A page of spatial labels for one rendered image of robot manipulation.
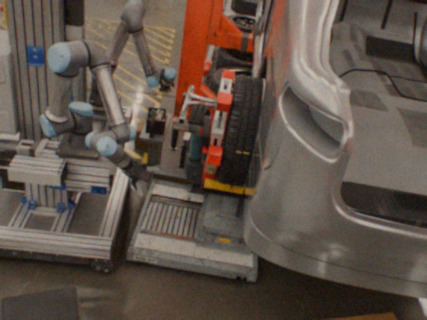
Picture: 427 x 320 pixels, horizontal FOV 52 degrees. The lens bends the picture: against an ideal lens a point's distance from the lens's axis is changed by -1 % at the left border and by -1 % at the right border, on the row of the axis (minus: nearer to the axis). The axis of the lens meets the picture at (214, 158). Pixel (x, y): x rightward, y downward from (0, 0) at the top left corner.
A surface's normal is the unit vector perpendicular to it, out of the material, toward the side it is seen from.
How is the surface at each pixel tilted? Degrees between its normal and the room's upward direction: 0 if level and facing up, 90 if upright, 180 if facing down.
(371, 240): 96
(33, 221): 0
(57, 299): 0
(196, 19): 90
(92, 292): 0
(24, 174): 90
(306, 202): 90
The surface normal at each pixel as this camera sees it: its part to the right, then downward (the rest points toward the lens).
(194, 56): -0.09, 0.54
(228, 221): 0.15, -0.82
